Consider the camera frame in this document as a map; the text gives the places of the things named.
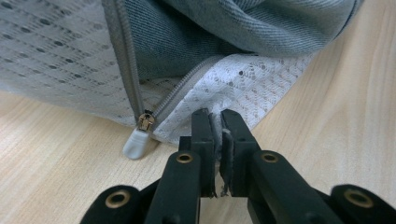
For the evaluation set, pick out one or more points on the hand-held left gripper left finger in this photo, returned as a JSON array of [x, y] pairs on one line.
[[202, 149]]

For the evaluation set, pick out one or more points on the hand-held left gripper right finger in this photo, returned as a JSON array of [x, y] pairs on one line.
[[238, 149]]

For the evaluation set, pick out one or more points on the white mesh laundry bag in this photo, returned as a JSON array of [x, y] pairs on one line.
[[62, 62]]

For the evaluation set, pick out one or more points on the blue denim garment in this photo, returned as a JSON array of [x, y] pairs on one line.
[[236, 28]]

